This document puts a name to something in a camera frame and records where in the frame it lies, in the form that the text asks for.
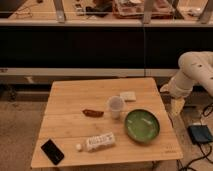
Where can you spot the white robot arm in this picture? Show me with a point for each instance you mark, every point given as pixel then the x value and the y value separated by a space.
pixel 194 67

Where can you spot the green ceramic bowl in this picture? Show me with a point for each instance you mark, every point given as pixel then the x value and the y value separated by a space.
pixel 141 126

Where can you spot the translucent plastic cup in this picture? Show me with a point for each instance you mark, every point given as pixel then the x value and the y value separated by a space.
pixel 115 106

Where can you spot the small white sponge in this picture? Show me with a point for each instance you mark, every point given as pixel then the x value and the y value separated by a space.
pixel 128 96

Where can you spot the wooden folding table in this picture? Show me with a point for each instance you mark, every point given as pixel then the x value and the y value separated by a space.
pixel 65 123

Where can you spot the black smartphone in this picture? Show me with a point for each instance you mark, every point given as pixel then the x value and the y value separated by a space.
pixel 54 154

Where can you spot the long black workbench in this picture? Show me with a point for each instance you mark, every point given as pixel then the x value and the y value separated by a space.
pixel 99 47

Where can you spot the dark blue power adapter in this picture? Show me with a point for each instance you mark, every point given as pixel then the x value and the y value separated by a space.
pixel 200 134

